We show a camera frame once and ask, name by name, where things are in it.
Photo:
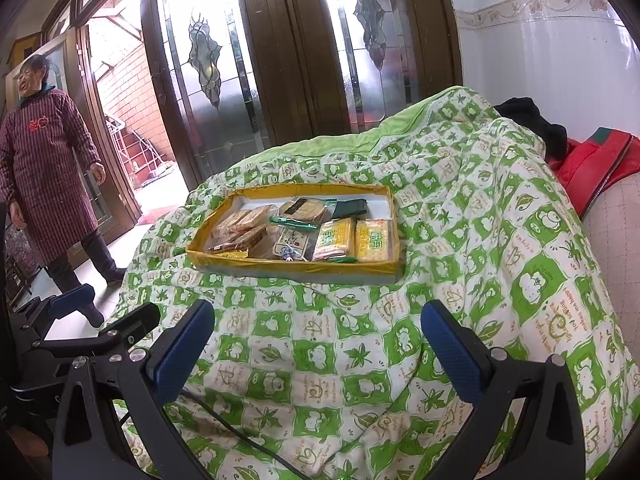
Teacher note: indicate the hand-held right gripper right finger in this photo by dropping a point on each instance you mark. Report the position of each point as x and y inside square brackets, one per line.
[450, 350]

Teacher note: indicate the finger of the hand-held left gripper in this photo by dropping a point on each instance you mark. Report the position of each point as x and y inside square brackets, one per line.
[72, 300]
[125, 325]

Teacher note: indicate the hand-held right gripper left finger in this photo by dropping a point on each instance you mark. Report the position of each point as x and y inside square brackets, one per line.
[182, 355]

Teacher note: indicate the yellow-edged cracker packet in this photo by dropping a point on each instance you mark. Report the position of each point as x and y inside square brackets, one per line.
[235, 241]
[242, 220]

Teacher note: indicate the green cracker packet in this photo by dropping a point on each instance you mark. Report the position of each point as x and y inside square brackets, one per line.
[371, 240]
[334, 240]

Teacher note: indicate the yellow shallow cardboard tray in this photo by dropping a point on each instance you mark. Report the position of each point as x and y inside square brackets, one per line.
[300, 272]

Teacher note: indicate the clear packet of dark snack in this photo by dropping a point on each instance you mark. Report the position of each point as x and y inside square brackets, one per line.
[292, 244]

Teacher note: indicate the dark green foil packet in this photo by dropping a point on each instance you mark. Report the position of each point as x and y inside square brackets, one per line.
[352, 208]

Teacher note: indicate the green-edged cracker packet black label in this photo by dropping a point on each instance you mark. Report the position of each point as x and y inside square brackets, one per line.
[305, 209]

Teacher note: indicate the green printed blanket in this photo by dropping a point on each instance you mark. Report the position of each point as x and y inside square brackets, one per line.
[325, 335]

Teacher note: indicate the white metal stair railing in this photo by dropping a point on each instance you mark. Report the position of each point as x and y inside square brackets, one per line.
[135, 145]

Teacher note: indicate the beige sofa cushion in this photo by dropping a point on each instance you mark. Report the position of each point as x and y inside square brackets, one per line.
[620, 260]

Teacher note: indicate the red jacket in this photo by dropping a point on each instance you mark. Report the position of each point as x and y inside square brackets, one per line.
[595, 170]

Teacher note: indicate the black cloth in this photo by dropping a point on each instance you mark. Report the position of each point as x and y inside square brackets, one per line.
[540, 125]

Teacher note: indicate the wooden frosted glass door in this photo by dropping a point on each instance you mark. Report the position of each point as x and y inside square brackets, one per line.
[215, 60]
[370, 35]

